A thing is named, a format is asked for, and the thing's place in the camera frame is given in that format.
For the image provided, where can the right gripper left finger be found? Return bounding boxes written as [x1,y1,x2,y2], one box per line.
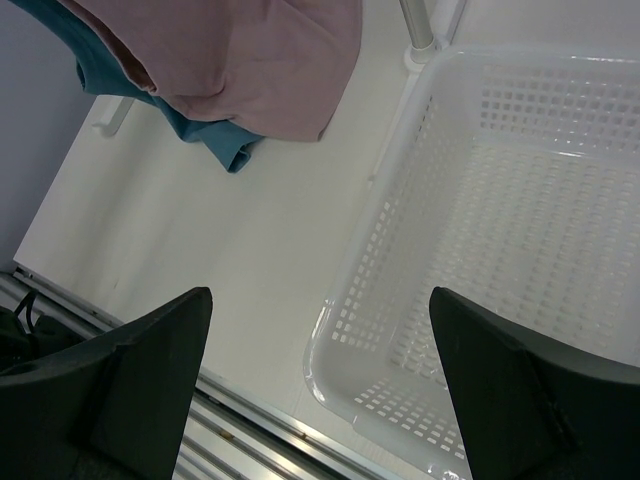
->
[1,287,213,479]

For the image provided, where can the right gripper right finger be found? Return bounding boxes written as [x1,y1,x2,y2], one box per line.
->
[429,287,639,479]

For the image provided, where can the pink tank top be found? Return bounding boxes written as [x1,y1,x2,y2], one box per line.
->
[63,0,363,142]

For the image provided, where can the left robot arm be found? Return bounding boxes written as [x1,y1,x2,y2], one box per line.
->
[1,290,84,371]

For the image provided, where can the blue tank top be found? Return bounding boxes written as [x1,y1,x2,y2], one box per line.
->
[14,0,263,173]

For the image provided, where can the white plastic basket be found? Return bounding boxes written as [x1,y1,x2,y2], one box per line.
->
[304,46,639,479]

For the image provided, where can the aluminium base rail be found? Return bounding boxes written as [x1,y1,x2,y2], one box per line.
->
[1,274,376,479]

